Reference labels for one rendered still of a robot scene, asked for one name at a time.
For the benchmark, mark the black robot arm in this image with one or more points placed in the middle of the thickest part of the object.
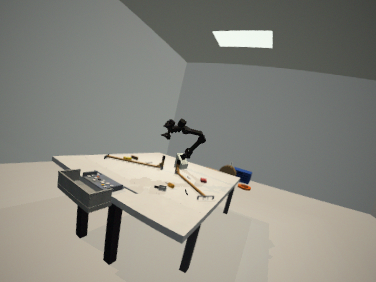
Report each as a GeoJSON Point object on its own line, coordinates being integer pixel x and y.
{"type": "Point", "coordinates": [187, 130]}

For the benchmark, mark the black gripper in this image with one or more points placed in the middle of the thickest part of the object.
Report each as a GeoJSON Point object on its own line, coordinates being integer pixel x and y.
{"type": "Point", "coordinates": [172, 128]}

